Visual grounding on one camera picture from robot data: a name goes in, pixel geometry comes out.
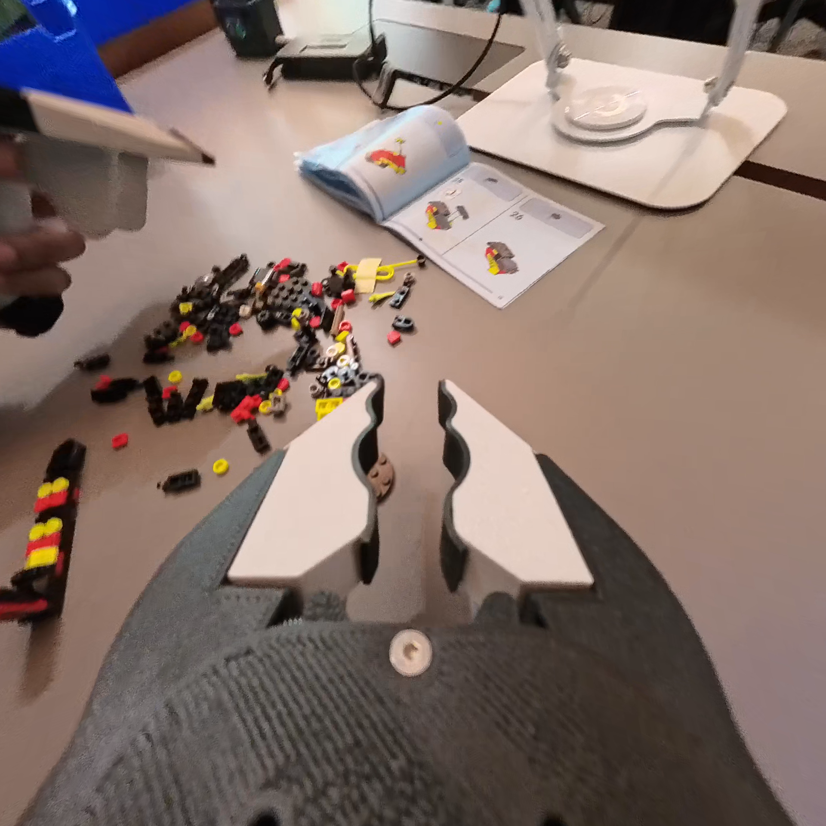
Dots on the person's left hand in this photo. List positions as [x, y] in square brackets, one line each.
[45, 258]

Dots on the blue plastic bin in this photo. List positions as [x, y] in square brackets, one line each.
[64, 64]
[142, 19]

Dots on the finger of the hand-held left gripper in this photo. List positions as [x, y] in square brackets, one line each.
[103, 126]

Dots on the brown round lego plate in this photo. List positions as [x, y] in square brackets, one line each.
[385, 481]

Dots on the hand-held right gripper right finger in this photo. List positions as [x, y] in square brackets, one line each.
[510, 510]

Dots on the lego instruction booklet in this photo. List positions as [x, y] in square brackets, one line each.
[516, 239]

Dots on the pile of lego pieces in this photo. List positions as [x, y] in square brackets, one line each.
[284, 297]

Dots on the black power adapter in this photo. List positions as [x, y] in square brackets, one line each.
[322, 57]

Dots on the black charger block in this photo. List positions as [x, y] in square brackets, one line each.
[248, 29]

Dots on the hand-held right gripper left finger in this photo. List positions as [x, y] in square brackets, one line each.
[310, 497]

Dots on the white folding stand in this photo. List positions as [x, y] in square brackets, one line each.
[677, 148]

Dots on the black red yellow lego assembly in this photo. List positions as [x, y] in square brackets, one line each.
[51, 516]

